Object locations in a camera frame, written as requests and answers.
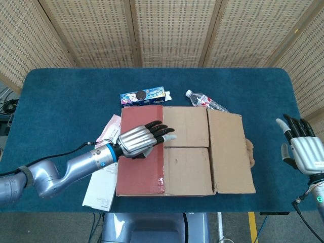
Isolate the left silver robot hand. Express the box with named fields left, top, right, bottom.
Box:
left=116, top=120, right=177, bottom=160

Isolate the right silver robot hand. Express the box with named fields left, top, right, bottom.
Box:
left=275, top=113, right=324, bottom=176

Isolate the red cardboard box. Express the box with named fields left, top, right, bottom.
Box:
left=115, top=105, right=257, bottom=197

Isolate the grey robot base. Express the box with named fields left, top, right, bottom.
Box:
left=101, top=212, right=211, bottom=243

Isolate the blue snack package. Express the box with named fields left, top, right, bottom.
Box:
left=119, top=86, right=173, bottom=108

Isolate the pink plastic bag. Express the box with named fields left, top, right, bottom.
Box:
left=96, top=113, right=123, bottom=145

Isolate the brown plush bear toy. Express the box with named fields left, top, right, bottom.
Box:
left=244, top=138, right=255, bottom=169

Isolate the white flat carton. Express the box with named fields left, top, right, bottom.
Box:
left=82, top=161, right=119, bottom=212

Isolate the black table control panel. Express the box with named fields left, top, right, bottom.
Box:
left=259, top=211, right=291, bottom=216

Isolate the clear plastic water bottle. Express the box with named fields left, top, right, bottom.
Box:
left=185, top=90, right=230, bottom=113

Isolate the woven folding screen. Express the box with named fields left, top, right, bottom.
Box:
left=0, top=0, right=324, bottom=122

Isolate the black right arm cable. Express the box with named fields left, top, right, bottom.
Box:
left=291, top=187, right=322, bottom=243

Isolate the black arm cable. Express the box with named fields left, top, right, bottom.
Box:
left=291, top=187, right=322, bottom=243
left=0, top=141, right=99, bottom=177

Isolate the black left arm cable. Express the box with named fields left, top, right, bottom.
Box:
left=0, top=141, right=99, bottom=177

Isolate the black floor cables bundle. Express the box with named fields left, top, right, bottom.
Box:
left=0, top=86, right=20, bottom=115

